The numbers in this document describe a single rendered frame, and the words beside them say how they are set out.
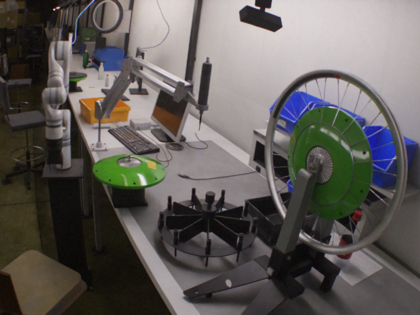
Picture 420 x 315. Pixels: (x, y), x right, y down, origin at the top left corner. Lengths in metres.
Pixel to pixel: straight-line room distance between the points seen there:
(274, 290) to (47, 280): 0.97
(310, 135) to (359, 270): 0.62
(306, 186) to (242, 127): 1.45
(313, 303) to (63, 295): 0.97
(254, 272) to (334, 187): 0.36
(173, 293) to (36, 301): 0.65
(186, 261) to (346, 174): 0.62
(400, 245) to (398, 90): 0.65
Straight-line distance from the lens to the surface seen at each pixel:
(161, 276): 1.16
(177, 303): 1.07
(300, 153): 1.02
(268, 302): 1.03
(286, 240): 1.02
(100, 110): 1.98
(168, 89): 1.53
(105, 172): 1.43
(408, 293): 1.38
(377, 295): 1.30
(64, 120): 1.88
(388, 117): 0.86
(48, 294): 1.53
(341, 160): 0.92
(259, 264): 1.12
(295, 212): 0.97
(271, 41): 2.10
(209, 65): 1.37
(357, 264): 1.41
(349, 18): 1.69
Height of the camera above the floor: 1.69
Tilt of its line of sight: 22 degrees down
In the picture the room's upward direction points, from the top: 7 degrees clockwise
